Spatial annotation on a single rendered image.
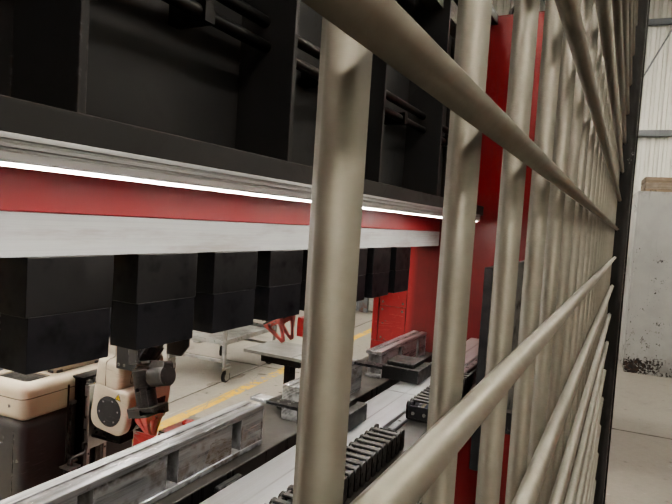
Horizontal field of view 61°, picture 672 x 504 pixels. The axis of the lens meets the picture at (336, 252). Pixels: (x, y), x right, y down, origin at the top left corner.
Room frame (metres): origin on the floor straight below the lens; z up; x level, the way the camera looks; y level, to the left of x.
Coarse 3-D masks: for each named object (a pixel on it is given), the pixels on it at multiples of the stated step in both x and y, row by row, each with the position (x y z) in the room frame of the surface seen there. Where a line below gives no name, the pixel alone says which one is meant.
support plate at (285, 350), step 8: (264, 344) 1.86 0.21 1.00; (272, 344) 1.87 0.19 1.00; (280, 344) 1.88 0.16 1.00; (288, 344) 1.88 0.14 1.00; (296, 344) 1.89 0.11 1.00; (248, 352) 1.78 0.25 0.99; (256, 352) 1.76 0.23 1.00; (264, 352) 1.75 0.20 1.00; (272, 352) 1.76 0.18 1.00; (280, 352) 1.76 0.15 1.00; (288, 352) 1.77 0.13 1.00; (296, 352) 1.78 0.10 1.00; (296, 360) 1.70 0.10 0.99
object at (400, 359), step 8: (352, 360) 1.70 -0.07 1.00; (360, 360) 1.71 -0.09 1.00; (392, 360) 1.61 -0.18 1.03; (400, 360) 1.61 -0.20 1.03; (408, 360) 1.62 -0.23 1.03; (416, 360) 1.63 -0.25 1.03; (376, 368) 1.65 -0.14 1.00; (384, 368) 1.60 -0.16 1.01; (392, 368) 1.59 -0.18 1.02; (400, 368) 1.58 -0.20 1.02; (408, 368) 1.57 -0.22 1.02; (416, 368) 1.58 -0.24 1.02; (424, 368) 1.59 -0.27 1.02; (384, 376) 1.60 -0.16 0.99; (392, 376) 1.58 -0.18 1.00; (400, 376) 1.57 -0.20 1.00; (408, 376) 1.56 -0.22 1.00; (416, 376) 1.55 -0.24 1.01; (424, 376) 1.60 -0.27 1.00
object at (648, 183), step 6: (642, 180) 6.82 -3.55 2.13; (648, 180) 6.50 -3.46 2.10; (654, 180) 6.48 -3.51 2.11; (660, 180) 6.46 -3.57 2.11; (666, 180) 6.43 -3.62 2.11; (642, 186) 6.76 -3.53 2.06; (648, 186) 6.50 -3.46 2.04; (654, 186) 6.48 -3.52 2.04; (660, 186) 6.46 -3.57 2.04; (666, 186) 6.43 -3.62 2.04
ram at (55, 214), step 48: (0, 192) 0.75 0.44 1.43; (48, 192) 0.81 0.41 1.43; (96, 192) 0.88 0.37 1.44; (144, 192) 0.97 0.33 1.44; (192, 192) 1.07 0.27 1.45; (0, 240) 0.75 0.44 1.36; (48, 240) 0.81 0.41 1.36; (96, 240) 0.89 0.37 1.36; (144, 240) 0.97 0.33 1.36; (192, 240) 1.08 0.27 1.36; (240, 240) 1.21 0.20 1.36; (288, 240) 1.39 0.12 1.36; (384, 240) 1.93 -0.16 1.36; (432, 240) 2.39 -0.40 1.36
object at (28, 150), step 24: (0, 144) 0.54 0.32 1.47; (24, 144) 0.56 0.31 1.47; (48, 144) 0.58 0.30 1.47; (72, 144) 0.61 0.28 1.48; (72, 168) 0.61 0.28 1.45; (96, 168) 0.64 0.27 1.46; (120, 168) 0.66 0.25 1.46; (144, 168) 0.70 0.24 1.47; (168, 168) 0.73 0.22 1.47; (192, 168) 0.77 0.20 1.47; (216, 168) 0.82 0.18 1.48; (264, 192) 0.93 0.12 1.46; (288, 192) 0.99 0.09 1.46
